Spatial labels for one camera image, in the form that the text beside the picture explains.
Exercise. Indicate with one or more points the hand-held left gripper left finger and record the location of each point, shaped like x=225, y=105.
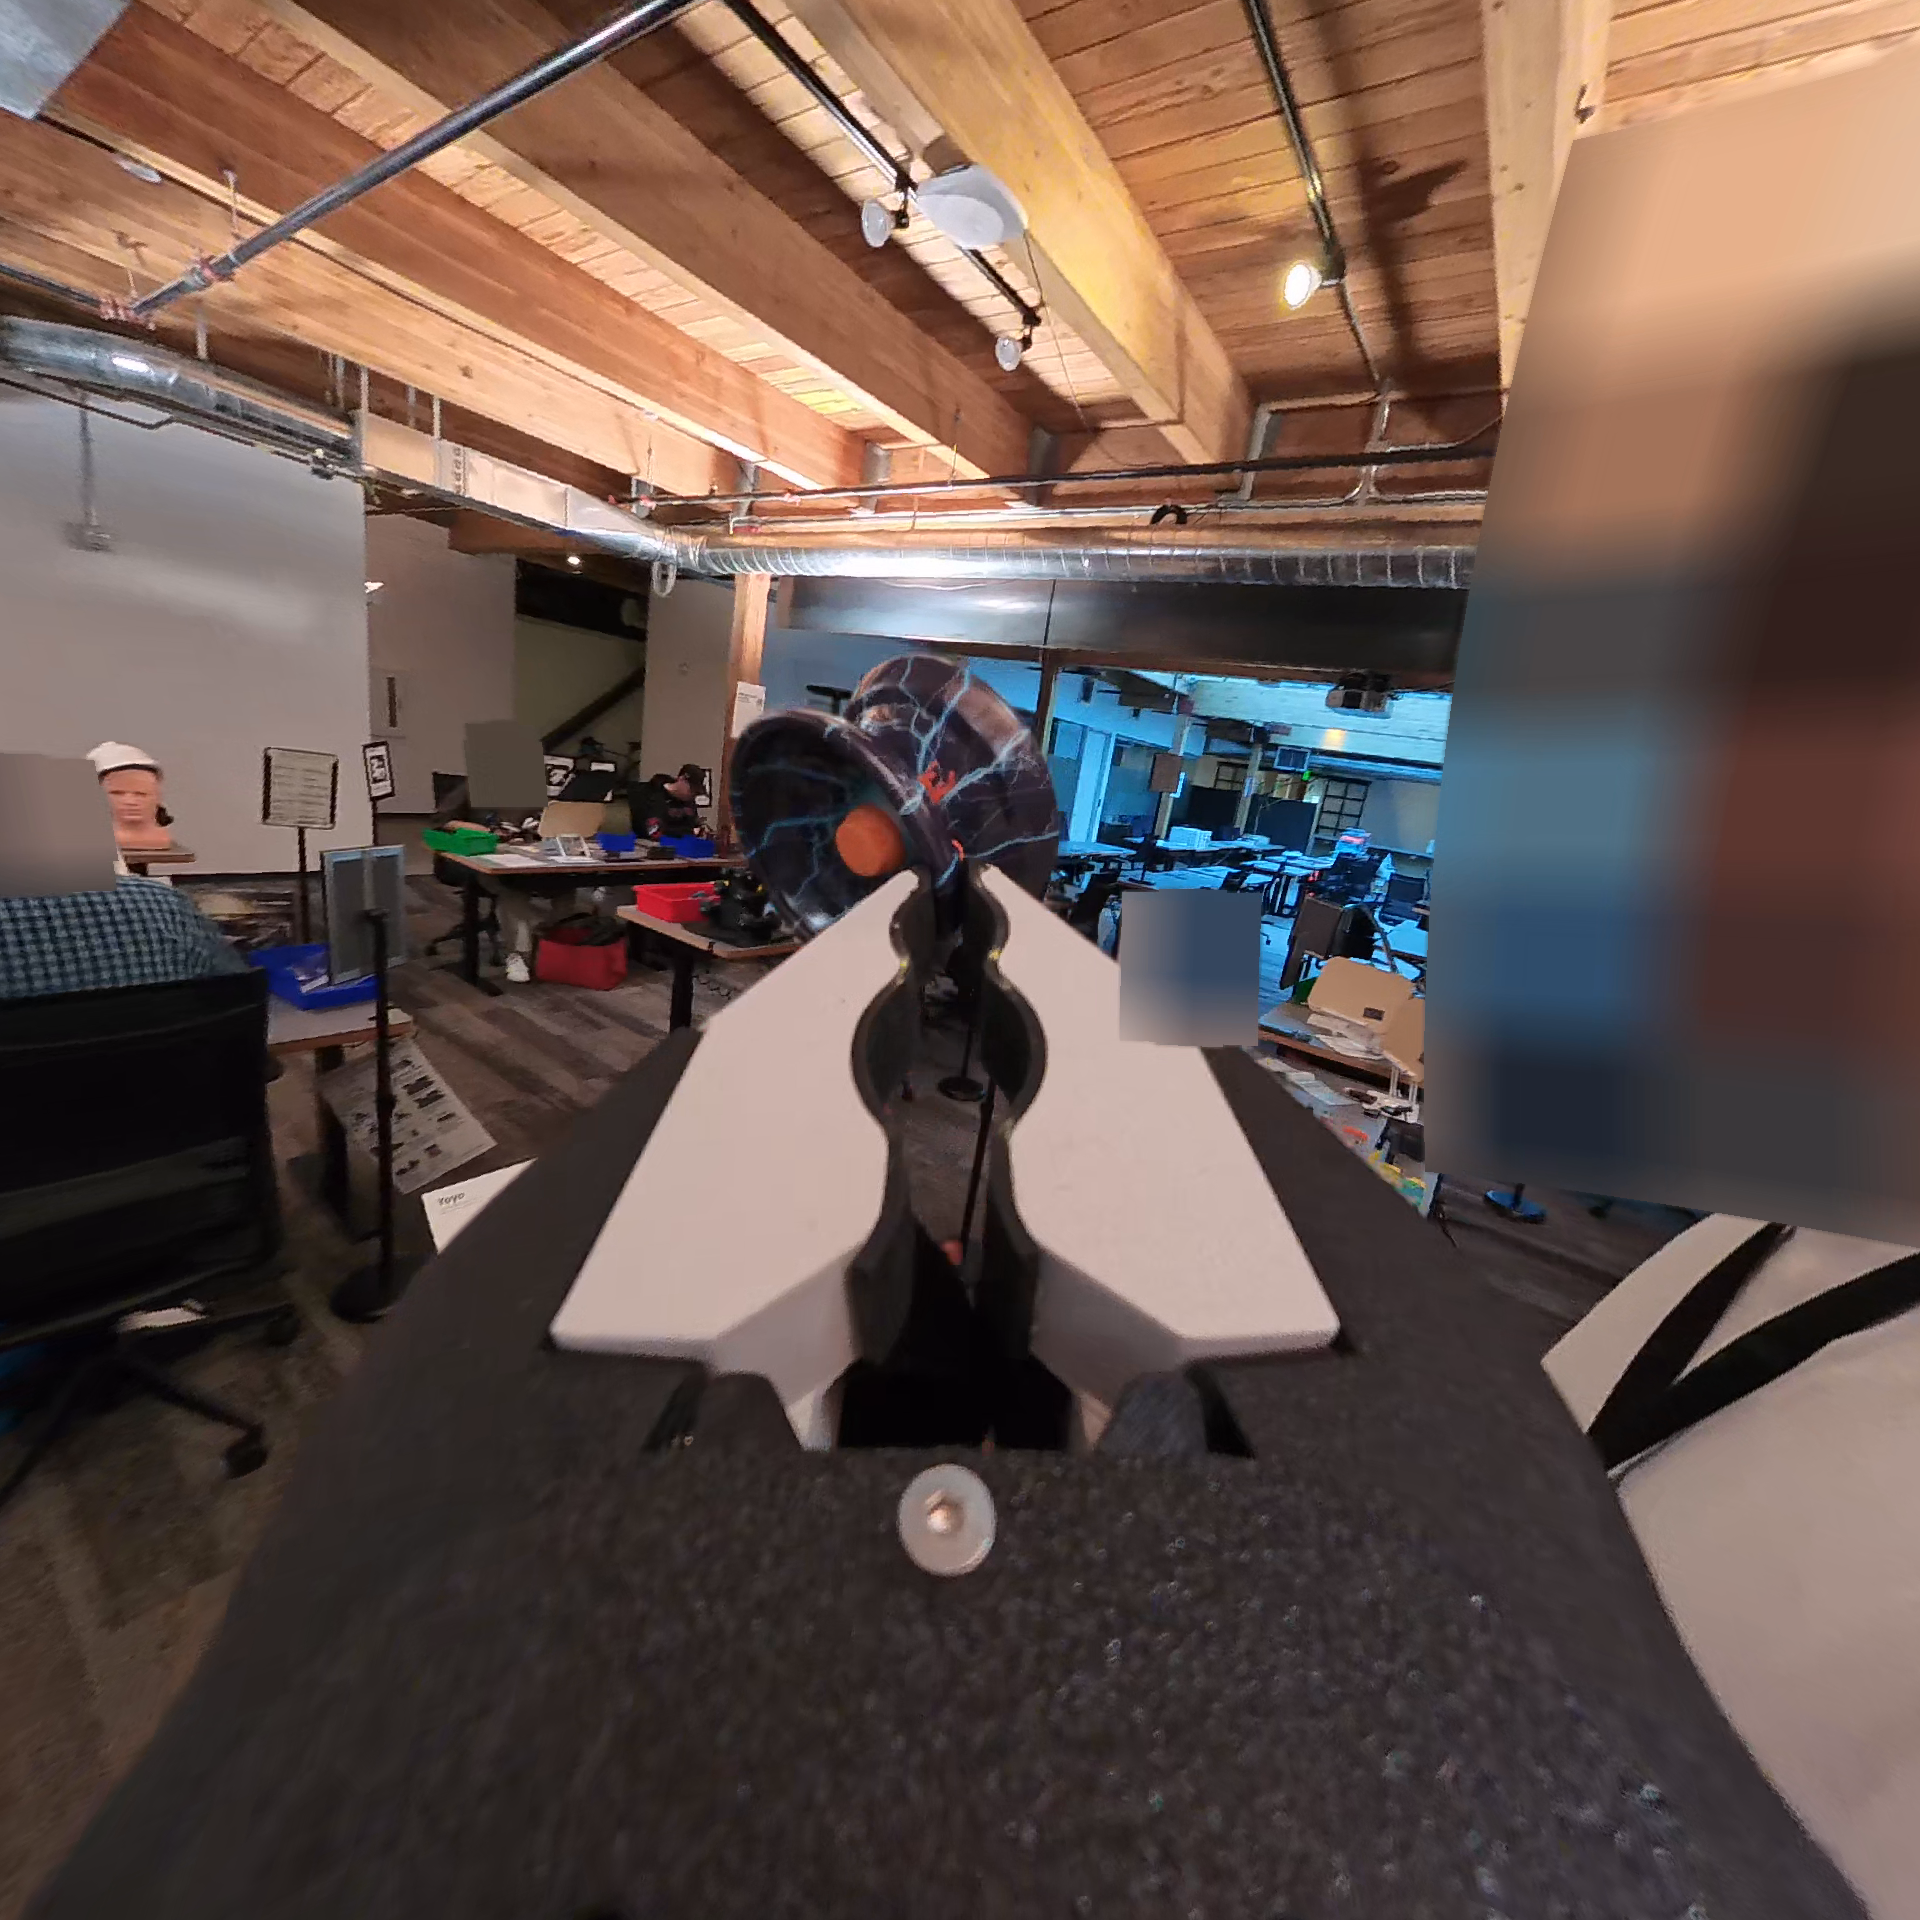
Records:
x=720, y=1201

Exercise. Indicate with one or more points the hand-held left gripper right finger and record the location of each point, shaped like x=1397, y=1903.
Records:
x=1155, y=1201

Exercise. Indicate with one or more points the dark marbled yo-yo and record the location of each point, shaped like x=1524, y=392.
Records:
x=961, y=750

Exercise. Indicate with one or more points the white paper sheet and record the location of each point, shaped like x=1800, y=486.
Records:
x=472, y=1208

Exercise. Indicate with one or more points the wooden work table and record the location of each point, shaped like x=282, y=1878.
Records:
x=704, y=939

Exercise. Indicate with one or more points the red bag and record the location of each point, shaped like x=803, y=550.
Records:
x=580, y=956

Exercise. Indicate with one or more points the cardboard box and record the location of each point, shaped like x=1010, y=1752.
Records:
x=1359, y=1004

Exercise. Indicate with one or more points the red plastic bin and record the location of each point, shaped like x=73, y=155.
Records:
x=674, y=903

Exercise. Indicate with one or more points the printed display board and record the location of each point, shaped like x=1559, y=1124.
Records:
x=421, y=1118

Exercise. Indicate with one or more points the long work table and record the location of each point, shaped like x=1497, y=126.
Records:
x=511, y=862

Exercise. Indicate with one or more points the small green bin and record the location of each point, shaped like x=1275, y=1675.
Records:
x=458, y=839

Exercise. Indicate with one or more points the black and white code sign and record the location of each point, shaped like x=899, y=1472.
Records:
x=378, y=770

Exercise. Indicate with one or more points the framed sign on stand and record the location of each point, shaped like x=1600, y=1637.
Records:
x=299, y=784

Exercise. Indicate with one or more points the black office chair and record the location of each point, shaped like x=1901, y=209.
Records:
x=120, y=1140

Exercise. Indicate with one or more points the mannequin head with white cap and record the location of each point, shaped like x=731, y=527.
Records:
x=133, y=803

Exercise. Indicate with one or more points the person's white shirt torso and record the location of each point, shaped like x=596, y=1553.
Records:
x=1784, y=1575

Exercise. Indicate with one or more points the round white ceiling device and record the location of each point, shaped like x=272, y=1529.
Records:
x=973, y=202

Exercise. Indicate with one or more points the metal ceiling pipe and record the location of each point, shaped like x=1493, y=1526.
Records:
x=421, y=142

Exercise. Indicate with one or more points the wooden post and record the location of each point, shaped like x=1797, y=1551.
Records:
x=746, y=661

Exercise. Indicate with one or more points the silver air duct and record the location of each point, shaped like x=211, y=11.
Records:
x=1050, y=561

